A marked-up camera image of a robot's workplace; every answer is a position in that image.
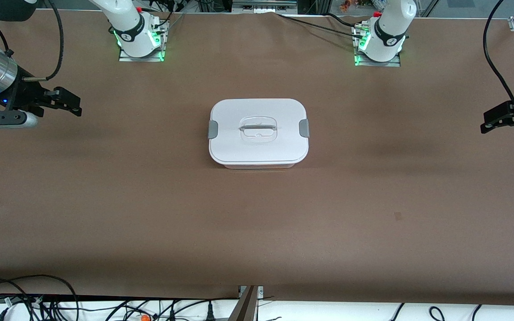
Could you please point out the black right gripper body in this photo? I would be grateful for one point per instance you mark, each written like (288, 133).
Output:
(24, 94)

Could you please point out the white lid with grey clips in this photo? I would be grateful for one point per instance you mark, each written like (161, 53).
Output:
(257, 147)

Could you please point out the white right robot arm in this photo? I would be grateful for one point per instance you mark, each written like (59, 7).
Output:
(127, 22)

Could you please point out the small orange figure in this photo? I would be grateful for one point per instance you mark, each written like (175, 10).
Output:
(346, 4)

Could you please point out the clear plastic container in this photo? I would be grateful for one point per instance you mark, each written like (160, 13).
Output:
(257, 166)

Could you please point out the black power plug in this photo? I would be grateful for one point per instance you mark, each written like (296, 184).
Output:
(210, 313)

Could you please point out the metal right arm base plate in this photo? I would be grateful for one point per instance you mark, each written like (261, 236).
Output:
(143, 59)

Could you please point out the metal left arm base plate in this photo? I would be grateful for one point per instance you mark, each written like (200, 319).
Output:
(393, 63)

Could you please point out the metal rail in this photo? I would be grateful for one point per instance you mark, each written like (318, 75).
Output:
(263, 5)

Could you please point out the metal table bracket post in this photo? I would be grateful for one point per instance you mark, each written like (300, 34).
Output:
(246, 307)

